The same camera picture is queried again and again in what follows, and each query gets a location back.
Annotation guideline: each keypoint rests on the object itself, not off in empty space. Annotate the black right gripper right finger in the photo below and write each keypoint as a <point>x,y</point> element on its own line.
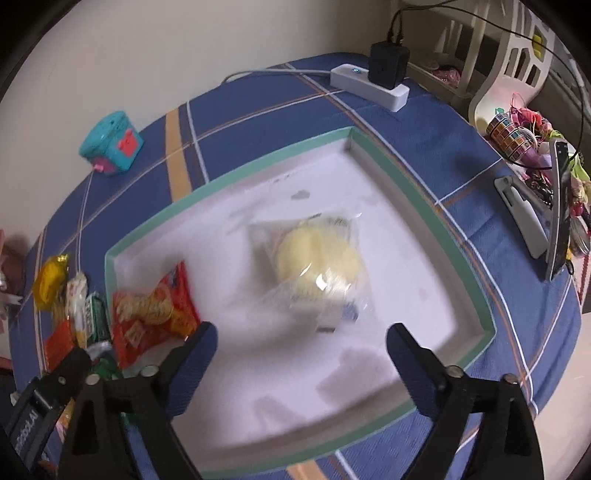
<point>506,445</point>

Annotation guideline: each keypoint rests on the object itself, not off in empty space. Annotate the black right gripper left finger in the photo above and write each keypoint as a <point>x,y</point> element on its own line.
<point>97,444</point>

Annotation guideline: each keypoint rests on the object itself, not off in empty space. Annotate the red cracker snack packet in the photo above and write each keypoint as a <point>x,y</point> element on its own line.
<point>142,322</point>

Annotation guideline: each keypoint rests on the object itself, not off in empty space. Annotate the yellow-wrapped snack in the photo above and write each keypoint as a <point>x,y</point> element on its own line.
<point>49,284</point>

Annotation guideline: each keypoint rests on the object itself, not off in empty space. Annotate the cream-wrapped small snack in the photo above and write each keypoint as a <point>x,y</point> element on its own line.
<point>76,293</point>

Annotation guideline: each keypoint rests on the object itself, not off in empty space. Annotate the clear-wrapped round white pastry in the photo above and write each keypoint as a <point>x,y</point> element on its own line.
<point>316,270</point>

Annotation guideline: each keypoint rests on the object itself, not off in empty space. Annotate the orange-red snack packet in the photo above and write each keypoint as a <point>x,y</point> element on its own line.
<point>58,345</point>

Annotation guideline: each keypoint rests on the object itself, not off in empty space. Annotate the green and white snack packet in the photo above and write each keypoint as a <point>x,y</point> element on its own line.
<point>96,322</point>

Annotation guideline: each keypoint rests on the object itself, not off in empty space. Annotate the pink flower bouquet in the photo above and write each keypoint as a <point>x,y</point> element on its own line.
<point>12,278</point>

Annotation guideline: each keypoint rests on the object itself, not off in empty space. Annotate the blue plaid tablecloth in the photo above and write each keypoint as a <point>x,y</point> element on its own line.
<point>538,323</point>

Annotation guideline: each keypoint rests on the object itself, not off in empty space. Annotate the white phone stand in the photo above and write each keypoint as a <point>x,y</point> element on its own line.
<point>529,212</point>

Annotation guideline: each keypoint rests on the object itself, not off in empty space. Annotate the white tray with green rim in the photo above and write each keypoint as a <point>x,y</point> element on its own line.
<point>278,393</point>

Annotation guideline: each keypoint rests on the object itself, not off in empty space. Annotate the teal toy house box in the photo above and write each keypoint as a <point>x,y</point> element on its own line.
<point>112,144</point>

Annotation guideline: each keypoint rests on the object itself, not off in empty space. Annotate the white desk organizer shelf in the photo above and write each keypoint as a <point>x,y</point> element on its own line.
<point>478,56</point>

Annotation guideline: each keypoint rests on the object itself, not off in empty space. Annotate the white power strip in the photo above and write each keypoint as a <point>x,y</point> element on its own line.
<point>355,80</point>

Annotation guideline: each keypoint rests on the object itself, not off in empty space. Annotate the black power adapter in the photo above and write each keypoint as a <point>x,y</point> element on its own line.
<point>388,64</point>

